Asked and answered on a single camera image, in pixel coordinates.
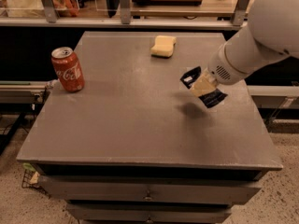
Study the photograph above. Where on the orange bag behind glass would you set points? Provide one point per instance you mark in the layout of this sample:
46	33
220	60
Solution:
67	8

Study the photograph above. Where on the dark blue rxbar wrapper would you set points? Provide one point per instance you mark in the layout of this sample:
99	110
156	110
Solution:
209	100

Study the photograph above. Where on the lower grey drawer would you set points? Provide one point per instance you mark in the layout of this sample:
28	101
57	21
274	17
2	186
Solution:
148	213

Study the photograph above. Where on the grey drawer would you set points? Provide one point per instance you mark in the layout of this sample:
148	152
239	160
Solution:
148	213
87	188

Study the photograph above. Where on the metal rail frame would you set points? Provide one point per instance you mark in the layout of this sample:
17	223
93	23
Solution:
214	15

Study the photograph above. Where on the yellow sponge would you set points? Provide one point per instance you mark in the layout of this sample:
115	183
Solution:
163	46

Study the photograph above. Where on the grey drawer cabinet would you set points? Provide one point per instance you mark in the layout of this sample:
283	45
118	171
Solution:
134	119

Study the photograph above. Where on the upper grey drawer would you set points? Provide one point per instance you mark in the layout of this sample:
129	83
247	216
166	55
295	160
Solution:
87	188

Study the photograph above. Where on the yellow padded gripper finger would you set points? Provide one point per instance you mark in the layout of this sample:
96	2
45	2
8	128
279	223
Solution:
203	85

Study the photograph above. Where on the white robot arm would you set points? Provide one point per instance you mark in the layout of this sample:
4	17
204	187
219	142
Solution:
270	36

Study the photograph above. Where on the red coca-cola can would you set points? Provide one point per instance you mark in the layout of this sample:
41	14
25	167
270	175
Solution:
68	69

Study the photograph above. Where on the wire basket on floor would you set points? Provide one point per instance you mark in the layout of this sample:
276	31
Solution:
29	181

